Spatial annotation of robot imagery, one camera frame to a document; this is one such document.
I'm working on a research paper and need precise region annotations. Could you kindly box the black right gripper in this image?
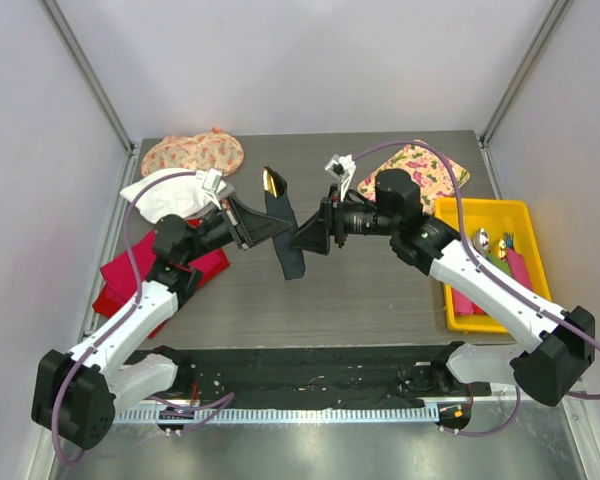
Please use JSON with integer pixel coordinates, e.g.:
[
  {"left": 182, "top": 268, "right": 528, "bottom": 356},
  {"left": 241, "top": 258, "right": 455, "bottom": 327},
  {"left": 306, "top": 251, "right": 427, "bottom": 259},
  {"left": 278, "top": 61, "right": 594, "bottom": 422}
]
[{"left": 289, "top": 184, "right": 399, "bottom": 256}]

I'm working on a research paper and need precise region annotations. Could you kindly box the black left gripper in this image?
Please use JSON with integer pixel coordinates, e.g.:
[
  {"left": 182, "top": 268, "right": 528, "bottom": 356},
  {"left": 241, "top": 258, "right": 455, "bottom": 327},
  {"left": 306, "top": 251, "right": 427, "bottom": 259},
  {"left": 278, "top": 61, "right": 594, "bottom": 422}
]
[{"left": 182, "top": 194, "right": 289, "bottom": 264}]

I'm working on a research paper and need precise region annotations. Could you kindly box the dark blue paper napkin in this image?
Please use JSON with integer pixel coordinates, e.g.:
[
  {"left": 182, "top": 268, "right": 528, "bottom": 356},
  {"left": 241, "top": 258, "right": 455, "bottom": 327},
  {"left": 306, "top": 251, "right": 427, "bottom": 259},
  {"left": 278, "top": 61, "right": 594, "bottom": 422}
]
[{"left": 264, "top": 172, "right": 306, "bottom": 281}]

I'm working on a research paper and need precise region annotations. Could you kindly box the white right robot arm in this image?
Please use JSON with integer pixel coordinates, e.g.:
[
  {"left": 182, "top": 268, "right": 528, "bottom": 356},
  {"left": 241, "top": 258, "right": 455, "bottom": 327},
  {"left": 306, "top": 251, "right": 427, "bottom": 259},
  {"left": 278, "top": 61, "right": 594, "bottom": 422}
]
[{"left": 291, "top": 169, "right": 595, "bottom": 406}]

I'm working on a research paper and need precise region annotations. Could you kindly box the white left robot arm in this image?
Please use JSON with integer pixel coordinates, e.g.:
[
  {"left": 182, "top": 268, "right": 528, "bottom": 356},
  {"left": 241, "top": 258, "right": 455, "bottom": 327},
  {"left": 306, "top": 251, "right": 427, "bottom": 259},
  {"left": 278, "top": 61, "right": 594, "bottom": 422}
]
[{"left": 31, "top": 196, "right": 290, "bottom": 450}]

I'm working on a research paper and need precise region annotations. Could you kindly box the white cloth bag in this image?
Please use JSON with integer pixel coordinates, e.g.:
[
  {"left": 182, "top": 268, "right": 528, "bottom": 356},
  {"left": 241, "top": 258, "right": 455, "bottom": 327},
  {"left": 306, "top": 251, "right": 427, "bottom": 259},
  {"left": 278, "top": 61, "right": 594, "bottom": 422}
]
[{"left": 119, "top": 168, "right": 216, "bottom": 224}]

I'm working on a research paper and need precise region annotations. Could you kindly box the floral fabric pouch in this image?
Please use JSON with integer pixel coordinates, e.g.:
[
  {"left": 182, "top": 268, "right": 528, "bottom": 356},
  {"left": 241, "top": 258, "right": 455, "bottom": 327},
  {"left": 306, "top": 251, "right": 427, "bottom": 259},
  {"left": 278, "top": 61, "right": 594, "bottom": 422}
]
[{"left": 140, "top": 127, "right": 245, "bottom": 177}]

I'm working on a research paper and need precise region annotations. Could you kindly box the magenta cloth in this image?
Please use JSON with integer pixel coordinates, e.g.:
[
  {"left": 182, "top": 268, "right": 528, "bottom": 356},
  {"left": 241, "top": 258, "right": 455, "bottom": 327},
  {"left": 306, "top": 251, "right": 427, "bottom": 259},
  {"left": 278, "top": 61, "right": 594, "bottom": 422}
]
[{"left": 99, "top": 232, "right": 230, "bottom": 306}]

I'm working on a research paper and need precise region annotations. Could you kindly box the floral pattern tray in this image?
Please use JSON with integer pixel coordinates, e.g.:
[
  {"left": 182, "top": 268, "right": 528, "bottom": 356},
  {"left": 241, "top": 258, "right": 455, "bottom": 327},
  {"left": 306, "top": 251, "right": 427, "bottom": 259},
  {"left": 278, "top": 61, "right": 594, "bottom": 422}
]
[{"left": 357, "top": 145, "right": 455, "bottom": 214}]

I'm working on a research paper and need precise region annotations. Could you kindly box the red cloth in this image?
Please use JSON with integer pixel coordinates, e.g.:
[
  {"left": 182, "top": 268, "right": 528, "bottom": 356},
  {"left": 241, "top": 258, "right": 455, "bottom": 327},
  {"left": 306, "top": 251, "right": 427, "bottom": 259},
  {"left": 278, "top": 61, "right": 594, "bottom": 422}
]
[{"left": 91, "top": 244, "right": 230, "bottom": 319}]

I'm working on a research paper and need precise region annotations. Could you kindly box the silver metal spoon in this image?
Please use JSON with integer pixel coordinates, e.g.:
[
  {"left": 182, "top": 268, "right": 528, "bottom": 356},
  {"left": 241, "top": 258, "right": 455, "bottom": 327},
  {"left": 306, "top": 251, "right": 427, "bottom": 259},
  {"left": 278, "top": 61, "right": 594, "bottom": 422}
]
[{"left": 473, "top": 228, "right": 490, "bottom": 256}]

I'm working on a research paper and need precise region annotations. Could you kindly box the yellow plastic bin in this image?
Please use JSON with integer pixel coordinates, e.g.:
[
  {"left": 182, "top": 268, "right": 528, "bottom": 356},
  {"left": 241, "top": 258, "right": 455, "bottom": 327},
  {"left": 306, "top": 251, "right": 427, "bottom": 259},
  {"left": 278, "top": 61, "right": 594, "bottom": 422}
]
[{"left": 443, "top": 198, "right": 551, "bottom": 334}]

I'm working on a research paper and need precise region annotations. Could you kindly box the iridescent metal spoon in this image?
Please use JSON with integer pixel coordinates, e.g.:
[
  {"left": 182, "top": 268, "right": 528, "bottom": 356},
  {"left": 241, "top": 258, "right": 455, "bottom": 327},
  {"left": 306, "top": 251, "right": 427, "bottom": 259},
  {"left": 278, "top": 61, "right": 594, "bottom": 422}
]
[{"left": 496, "top": 238, "right": 509, "bottom": 260}]

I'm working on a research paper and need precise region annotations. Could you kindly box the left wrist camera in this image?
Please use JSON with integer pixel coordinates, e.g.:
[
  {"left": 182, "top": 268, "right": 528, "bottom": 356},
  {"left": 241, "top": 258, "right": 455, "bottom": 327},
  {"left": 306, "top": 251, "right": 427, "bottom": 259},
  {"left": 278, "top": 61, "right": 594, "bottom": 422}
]
[{"left": 195, "top": 168, "right": 223, "bottom": 209}]

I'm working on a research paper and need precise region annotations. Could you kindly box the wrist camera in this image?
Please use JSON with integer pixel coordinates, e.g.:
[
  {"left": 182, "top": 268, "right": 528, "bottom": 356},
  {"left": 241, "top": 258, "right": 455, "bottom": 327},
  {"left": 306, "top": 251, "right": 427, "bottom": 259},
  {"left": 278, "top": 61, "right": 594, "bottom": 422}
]
[
  {"left": 195, "top": 168, "right": 223, "bottom": 209},
  {"left": 324, "top": 154, "right": 356, "bottom": 200}
]

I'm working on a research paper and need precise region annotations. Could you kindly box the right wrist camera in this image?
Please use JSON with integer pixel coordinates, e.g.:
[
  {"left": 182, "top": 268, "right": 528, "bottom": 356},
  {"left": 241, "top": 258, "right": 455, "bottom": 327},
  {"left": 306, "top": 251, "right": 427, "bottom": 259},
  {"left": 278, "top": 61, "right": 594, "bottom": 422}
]
[{"left": 324, "top": 154, "right": 356, "bottom": 200}]

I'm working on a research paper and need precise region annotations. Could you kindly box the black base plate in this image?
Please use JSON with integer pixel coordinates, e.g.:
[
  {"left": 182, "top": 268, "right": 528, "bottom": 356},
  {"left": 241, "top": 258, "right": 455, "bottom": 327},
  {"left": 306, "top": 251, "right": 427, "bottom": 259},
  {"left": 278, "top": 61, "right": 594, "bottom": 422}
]
[{"left": 124, "top": 339, "right": 494, "bottom": 411}]

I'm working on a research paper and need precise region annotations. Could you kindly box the aluminium front rail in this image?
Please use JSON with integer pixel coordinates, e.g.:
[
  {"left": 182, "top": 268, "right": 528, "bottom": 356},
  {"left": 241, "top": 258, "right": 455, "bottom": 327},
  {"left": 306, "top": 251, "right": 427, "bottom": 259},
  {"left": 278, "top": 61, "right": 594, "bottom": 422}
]
[{"left": 42, "top": 360, "right": 591, "bottom": 426}]

